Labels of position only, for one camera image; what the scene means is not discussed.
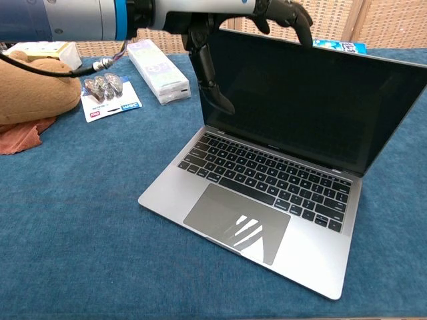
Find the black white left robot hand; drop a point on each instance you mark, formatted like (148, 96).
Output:
(200, 8)

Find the grey laptop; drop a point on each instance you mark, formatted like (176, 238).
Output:
(310, 253)

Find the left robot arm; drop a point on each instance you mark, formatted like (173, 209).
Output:
(66, 16)

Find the long smiley print pack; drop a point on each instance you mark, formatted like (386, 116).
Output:
(156, 70)

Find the correction tape blister pack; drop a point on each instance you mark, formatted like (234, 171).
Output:
(100, 106)

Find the gold and white box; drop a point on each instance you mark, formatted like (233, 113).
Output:
(63, 50)

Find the blue cookie box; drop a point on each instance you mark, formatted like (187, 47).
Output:
(347, 46)

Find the wicker folding screen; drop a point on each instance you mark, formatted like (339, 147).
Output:
(367, 20)

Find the brown plush capybara toy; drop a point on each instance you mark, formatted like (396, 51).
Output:
(30, 93)

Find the rust orange cloth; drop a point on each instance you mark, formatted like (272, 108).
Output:
(18, 140)

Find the blue tablecloth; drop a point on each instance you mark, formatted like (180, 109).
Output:
(83, 216)

